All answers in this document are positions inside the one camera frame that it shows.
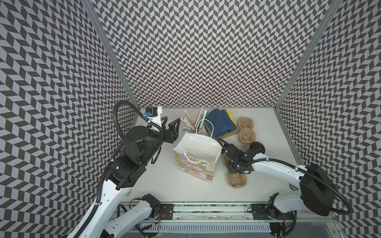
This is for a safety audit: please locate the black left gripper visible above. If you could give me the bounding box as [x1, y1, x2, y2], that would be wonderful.
[139, 115, 180, 164]

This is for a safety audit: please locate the cartoon animal paper bag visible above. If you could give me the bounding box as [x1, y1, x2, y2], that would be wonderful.
[173, 132, 222, 183]

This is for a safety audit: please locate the black cup lid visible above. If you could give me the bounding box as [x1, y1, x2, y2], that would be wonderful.
[250, 141, 266, 154]

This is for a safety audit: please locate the pulp cup carrier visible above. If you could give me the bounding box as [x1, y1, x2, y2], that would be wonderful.
[226, 172, 247, 188]

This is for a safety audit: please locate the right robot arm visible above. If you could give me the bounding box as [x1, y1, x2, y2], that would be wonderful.
[216, 138, 354, 220]

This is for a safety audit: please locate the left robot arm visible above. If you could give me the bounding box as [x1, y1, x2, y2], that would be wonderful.
[68, 100, 180, 238]

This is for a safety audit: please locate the dark blue napkin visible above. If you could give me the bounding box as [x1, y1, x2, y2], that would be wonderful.
[204, 109, 238, 137]

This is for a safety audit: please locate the cardboard napkin box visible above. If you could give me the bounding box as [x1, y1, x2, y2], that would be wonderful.
[218, 128, 240, 139]

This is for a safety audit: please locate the stack of pulp cup carriers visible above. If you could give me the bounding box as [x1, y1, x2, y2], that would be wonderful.
[238, 117, 257, 144]

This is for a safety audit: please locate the yellow napkin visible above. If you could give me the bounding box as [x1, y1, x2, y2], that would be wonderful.
[225, 109, 239, 128]

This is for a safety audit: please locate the brown tea bottle yellow cap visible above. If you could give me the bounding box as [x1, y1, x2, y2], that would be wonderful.
[289, 183, 299, 191]

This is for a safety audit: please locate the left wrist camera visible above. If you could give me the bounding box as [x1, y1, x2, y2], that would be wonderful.
[144, 106, 162, 126]

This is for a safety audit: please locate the metal base rail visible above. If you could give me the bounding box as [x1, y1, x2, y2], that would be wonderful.
[101, 200, 345, 238]

